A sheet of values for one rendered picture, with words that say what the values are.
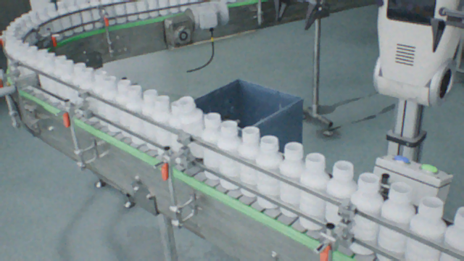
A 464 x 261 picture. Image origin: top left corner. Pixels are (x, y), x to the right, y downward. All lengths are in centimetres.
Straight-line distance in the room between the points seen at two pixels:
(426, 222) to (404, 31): 79
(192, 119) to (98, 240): 164
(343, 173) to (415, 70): 69
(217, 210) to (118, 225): 162
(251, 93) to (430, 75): 69
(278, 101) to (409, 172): 87
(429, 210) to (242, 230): 47
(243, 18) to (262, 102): 111
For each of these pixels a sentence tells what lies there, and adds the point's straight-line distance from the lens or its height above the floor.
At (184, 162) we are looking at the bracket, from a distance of 122.
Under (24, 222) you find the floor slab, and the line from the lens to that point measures 301.
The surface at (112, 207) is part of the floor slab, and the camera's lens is 293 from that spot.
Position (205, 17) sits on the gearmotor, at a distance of 262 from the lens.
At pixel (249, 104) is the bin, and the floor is 85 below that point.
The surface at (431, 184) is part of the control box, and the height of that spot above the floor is 111.
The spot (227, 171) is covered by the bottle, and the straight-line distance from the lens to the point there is 116.
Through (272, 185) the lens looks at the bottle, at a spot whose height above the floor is 107.
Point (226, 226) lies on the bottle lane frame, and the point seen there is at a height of 91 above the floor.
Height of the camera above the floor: 169
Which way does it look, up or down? 28 degrees down
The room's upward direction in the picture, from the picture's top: 3 degrees counter-clockwise
